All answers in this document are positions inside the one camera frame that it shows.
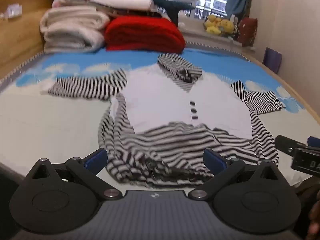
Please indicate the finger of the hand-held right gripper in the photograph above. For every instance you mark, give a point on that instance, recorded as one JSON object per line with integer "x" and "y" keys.
{"x": 314, "y": 141}
{"x": 287, "y": 143}

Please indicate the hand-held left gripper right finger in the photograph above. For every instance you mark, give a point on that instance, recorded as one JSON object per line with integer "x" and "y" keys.
{"x": 213, "y": 160}

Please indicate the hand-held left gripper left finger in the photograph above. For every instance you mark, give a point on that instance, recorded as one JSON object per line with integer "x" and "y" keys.
{"x": 96, "y": 159}

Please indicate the black white striped small garment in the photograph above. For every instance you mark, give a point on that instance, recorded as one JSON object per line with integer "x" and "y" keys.
{"x": 155, "y": 97}

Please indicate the person's right forearm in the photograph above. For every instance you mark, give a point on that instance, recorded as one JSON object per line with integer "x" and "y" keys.
{"x": 310, "y": 195}

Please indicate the blue white patterned bed mat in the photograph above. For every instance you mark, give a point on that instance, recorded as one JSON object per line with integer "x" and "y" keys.
{"x": 50, "y": 120}

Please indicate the purple bag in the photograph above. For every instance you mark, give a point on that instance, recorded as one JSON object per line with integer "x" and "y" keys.
{"x": 272, "y": 59}

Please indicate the red plush toy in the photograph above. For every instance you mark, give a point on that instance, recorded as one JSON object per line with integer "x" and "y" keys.
{"x": 248, "y": 31}

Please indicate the cream fuzzy folded blanket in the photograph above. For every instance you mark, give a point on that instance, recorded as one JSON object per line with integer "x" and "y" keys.
{"x": 72, "y": 30}

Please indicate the yellow plush toy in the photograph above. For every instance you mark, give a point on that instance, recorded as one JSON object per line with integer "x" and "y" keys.
{"x": 212, "y": 24}
{"x": 227, "y": 26}

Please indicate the red folded blanket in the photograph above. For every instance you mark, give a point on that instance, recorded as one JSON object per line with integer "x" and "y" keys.
{"x": 142, "y": 33}

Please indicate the wooden bed headboard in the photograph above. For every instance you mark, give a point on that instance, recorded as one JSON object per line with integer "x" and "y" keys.
{"x": 17, "y": 37}

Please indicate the white folded cloth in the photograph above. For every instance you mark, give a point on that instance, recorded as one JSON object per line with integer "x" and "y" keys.
{"x": 122, "y": 1}

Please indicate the clear plastic item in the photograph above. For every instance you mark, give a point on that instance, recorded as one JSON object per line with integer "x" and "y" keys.
{"x": 11, "y": 11}

